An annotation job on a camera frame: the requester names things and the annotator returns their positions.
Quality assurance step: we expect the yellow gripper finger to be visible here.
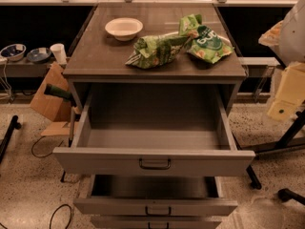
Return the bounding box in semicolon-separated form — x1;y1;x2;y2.
267;62;305;121

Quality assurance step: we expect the grey top drawer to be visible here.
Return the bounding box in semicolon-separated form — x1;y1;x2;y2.
53;83;254;177

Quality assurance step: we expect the grey drawer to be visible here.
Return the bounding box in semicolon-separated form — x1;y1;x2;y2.
74;175;237;217
53;83;254;177
91;216;222;229

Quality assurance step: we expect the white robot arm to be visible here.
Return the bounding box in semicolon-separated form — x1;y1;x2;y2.
258;0;305;121

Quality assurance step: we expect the grey drawer cabinet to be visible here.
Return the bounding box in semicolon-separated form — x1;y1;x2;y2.
62;2;248;229

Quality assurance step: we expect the grey middle drawer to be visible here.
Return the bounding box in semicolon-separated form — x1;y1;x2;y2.
74;175;237;217

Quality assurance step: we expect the grey bottom drawer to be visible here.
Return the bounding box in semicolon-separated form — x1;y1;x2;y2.
91;216;222;229

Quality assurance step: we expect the black table leg base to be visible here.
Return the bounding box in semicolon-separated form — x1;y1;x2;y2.
233;109;305;190

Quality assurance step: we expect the green snack bag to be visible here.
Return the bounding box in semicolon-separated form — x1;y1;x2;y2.
178;14;233;64

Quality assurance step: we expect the black caster foot right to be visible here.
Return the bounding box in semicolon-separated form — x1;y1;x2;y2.
277;188;305;205

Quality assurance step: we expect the green crumpled chip bag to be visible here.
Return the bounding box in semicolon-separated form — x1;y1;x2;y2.
126;34;188;70

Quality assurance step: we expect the white bowl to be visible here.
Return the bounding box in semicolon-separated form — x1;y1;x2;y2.
105;18;143;41

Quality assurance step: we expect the cardboard box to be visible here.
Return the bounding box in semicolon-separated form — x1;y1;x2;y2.
30;62;71;136

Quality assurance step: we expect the white paper cup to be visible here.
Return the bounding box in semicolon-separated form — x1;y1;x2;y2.
51;43;67;65

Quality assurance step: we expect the blue bowl right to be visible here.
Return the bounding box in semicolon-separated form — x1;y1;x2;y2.
27;48;51;64

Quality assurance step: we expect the blue bowl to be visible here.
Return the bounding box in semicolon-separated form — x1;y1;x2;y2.
0;44;26;62
27;48;51;64

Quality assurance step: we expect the black stand foot left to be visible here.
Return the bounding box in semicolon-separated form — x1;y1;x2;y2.
0;115;21;163

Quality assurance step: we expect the blue bowl left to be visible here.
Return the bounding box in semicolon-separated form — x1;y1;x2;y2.
0;44;26;62

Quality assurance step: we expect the green handled crutch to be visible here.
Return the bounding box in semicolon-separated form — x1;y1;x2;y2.
43;83;79;183

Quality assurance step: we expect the black floor cable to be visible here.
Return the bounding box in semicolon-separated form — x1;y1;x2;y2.
30;135;65;159

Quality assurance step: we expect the black cable bottom left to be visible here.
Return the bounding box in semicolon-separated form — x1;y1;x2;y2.
49;203;74;229

